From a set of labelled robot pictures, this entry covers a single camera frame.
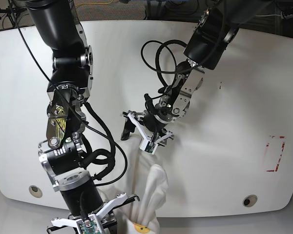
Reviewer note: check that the table grommet hole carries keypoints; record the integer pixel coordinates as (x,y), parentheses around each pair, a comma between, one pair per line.
(249,201)
(35,191)

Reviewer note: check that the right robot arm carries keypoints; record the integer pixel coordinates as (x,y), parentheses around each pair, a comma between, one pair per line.
(79,149)

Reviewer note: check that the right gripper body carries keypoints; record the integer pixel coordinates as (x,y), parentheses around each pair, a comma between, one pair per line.
(83,199)

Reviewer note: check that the left table grommet hole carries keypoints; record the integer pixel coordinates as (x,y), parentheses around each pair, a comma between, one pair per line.
(35,191)

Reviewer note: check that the white T-shirt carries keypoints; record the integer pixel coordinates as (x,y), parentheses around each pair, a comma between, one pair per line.
(144,177)

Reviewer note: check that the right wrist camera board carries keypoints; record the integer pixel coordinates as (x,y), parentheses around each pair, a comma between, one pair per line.
(90,226)

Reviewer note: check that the right table grommet hole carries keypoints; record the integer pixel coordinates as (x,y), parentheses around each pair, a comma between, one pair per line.
(249,201)

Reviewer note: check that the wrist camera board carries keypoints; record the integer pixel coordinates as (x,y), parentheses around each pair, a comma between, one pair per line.
(151,147)
(90,226)

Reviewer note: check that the red tape marking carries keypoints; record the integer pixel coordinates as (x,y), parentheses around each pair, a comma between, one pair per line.
(273,153)

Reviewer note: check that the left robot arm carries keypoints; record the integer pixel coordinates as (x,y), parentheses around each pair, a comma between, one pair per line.
(217,28)

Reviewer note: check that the black tripod stand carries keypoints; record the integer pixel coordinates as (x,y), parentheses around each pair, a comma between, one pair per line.
(13,16)

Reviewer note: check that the white power strip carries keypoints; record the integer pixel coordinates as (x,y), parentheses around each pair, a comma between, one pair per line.
(287,14)

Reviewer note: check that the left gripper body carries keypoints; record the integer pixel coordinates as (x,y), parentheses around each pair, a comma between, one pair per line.
(150,129)

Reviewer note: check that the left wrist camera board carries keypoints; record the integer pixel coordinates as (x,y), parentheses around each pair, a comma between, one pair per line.
(151,147)

